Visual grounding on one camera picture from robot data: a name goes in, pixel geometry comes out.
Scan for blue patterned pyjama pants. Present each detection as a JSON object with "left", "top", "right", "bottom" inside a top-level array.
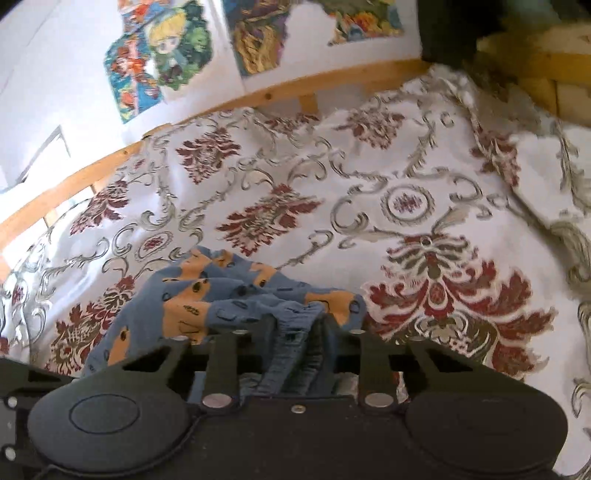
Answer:
[{"left": 82, "top": 247, "right": 367, "bottom": 396}]

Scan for white floral bedspread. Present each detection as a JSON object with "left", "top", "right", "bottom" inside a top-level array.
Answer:
[{"left": 1, "top": 67, "right": 590, "bottom": 479}]

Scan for starry swirl painting poster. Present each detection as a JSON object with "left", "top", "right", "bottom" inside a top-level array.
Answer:
[{"left": 222, "top": 0, "right": 303, "bottom": 78}]

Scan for anime girl poster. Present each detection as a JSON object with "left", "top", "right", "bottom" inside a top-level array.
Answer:
[{"left": 103, "top": 1, "right": 169, "bottom": 123}]

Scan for dark jacket on bedpost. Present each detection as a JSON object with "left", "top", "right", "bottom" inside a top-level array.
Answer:
[{"left": 414, "top": 0, "right": 591, "bottom": 66}]

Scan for landscape painting poster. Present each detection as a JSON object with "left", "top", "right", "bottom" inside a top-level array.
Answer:
[{"left": 318, "top": 0, "right": 405, "bottom": 46}]

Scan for blonde chibi poster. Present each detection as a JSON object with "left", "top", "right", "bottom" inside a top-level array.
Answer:
[{"left": 141, "top": 1, "right": 214, "bottom": 102}]

